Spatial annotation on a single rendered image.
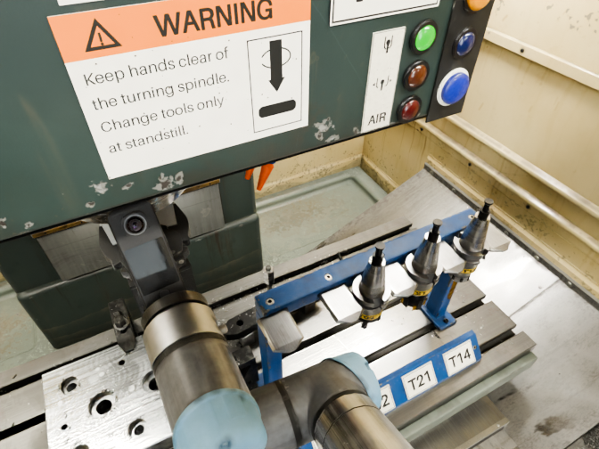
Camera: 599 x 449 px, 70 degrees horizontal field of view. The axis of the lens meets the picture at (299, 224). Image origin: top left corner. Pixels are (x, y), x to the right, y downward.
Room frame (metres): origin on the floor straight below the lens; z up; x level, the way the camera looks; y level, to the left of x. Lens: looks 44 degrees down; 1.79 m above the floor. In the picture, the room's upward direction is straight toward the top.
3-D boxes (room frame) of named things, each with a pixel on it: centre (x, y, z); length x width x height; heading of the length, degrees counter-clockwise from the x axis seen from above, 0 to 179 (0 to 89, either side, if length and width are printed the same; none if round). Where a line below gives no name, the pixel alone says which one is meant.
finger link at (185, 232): (0.37, 0.16, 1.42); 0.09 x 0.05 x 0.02; 15
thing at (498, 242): (0.56, -0.36, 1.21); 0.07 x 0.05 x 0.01; 28
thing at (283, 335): (0.36, 0.03, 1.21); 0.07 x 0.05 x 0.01; 28
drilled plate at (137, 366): (0.36, 0.32, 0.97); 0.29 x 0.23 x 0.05; 118
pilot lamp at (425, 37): (0.35, -0.10, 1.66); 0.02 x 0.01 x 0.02; 118
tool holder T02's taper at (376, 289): (0.43, -0.12, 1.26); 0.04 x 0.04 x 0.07
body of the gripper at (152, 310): (0.31, 0.16, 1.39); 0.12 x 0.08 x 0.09; 28
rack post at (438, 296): (0.61, -0.34, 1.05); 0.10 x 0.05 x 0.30; 28
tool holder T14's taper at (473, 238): (0.54, -0.31, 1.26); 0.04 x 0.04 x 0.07
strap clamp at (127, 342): (0.50, 0.38, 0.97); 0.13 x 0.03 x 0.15; 28
